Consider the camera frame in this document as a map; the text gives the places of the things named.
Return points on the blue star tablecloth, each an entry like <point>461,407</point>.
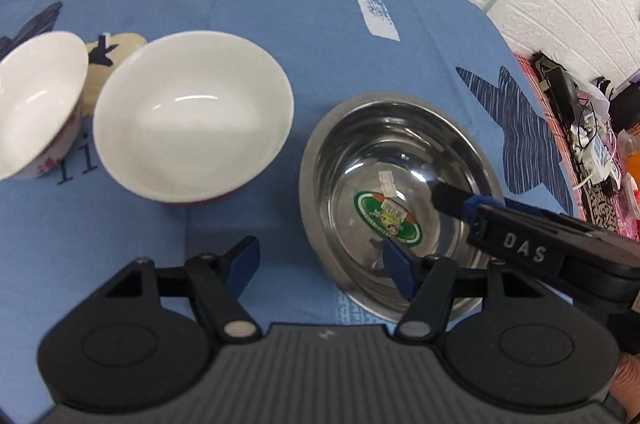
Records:
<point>65,234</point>

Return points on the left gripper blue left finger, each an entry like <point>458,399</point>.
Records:
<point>239,265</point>

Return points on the white power strip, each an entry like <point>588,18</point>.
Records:
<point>594,159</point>

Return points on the stainless steel bowl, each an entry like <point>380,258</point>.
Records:
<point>367,174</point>

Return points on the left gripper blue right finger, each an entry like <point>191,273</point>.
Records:
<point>403,268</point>

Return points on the leopard pattern cloth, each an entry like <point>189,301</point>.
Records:
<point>605,212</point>

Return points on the person right hand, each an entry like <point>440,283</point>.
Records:
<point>626,386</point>

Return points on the black kettle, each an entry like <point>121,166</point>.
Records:
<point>625,108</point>

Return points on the orange box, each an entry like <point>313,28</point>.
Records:
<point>629,148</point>

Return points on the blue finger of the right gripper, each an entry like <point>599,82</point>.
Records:
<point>451,200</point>
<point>510,211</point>

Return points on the red bowl white inside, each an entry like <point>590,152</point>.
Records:
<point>193,116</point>

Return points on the white bowl red pattern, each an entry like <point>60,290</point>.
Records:
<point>41,87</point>

